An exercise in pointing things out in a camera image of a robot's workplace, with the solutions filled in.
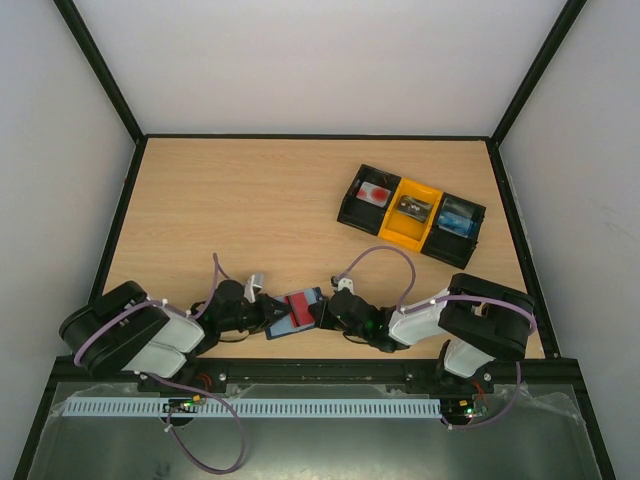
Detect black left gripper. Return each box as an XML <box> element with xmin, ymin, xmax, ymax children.
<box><xmin>219</xmin><ymin>293</ymin><xmax>292</xmax><ymax>334</ymax></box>

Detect red white april card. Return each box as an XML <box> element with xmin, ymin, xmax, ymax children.
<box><xmin>285</xmin><ymin>292</ymin><xmax>315</xmax><ymax>328</ymax></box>

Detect blue leather card holder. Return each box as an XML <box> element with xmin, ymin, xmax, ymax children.
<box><xmin>265</xmin><ymin>287</ymin><xmax>322</xmax><ymax>340</ymax></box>

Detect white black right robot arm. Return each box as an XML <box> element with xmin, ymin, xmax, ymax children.
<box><xmin>309</xmin><ymin>273</ymin><xmax>537</xmax><ymax>392</ymax></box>

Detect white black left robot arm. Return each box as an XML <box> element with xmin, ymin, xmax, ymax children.
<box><xmin>59</xmin><ymin>280</ymin><xmax>292</xmax><ymax>378</ymax></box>

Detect black left card bin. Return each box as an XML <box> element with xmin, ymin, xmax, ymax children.
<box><xmin>337</xmin><ymin>164</ymin><xmax>401</xmax><ymax>236</ymax></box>

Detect black card bin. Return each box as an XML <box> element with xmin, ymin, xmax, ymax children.
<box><xmin>337</xmin><ymin>164</ymin><xmax>401</xmax><ymax>236</ymax></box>
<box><xmin>420</xmin><ymin>193</ymin><xmax>486</xmax><ymax>270</ymax></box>

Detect yellow middle card bin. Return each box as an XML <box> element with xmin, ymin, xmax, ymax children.
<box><xmin>377</xmin><ymin>178</ymin><xmax>444</xmax><ymax>252</ymax></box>

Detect red white cards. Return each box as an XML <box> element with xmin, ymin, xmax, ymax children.
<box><xmin>356</xmin><ymin>182</ymin><xmax>391</xmax><ymax>208</ymax></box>

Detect black cards stack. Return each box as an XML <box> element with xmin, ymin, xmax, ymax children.
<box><xmin>396</xmin><ymin>195</ymin><xmax>433</xmax><ymax>223</ymax></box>

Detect black right card bin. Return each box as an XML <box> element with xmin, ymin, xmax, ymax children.
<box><xmin>420</xmin><ymin>193</ymin><xmax>486</xmax><ymax>270</ymax></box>

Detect blue cards stack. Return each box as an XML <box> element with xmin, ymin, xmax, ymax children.
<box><xmin>436</xmin><ymin>210</ymin><xmax>475</xmax><ymax>238</ymax></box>

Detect metal sheet front panel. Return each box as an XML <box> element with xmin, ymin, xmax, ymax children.
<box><xmin>28</xmin><ymin>384</ymin><xmax>600</xmax><ymax>479</ymax></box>

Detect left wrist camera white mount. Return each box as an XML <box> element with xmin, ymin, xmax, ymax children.
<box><xmin>244</xmin><ymin>273</ymin><xmax>264</xmax><ymax>303</ymax></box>

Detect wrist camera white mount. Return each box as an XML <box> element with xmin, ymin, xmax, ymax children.
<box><xmin>244</xmin><ymin>273</ymin><xmax>264</xmax><ymax>303</ymax></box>
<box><xmin>330</xmin><ymin>273</ymin><xmax>354</xmax><ymax>294</ymax></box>

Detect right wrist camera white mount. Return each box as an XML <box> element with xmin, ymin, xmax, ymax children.
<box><xmin>330</xmin><ymin>273</ymin><xmax>354</xmax><ymax>294</ymax></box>

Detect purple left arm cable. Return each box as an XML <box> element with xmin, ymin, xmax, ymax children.
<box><xmin>73</xmin><ymin>252</ymin><xmax>236</xmax><ymax>366</ymax></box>

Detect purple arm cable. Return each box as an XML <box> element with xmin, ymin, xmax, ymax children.
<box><xmin>73</xmin><ymin>252</ymin><xmax>236</xmax><ymax>366</ymax></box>
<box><xmin>334</xmin><ymin>246</ymin><xmax>539</xmax><ymax>431</ymax></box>

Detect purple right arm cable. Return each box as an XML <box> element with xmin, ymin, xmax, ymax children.
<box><xmin>334</xmin><ymin>246</ymin><xmax>539</xmax><ymax>431</ymax></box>

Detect light blue slotted cable duct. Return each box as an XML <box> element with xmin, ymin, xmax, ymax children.
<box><xmin>62</xmin><ymin>397</ymin><xmax>442</xmax><ymax>419</ymax></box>

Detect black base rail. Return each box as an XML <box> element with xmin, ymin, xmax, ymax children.
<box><xmin>47</xmin><ymin>356</ymin><xmax>586</xmax><ymax>397</ymax></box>

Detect black cage frame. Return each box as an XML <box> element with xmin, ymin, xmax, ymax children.
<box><xmin>13</xmin><ymin>1</ymin><xmax>616</xmax><ymax>479</ymax></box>

